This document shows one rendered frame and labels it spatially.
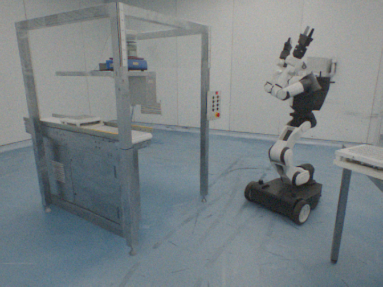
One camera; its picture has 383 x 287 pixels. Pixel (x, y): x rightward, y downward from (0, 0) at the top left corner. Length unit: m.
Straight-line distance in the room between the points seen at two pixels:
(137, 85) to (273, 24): 3.69
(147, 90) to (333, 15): 3.87
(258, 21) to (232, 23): 0.47
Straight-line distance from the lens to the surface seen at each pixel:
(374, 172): 1.39
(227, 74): 5.45
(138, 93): 1.98
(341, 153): 1.45
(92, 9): 1.88
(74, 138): 2.28
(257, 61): 5.29
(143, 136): 1.97
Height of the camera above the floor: 1.25
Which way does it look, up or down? 15 degrees down
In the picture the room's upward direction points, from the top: straight up
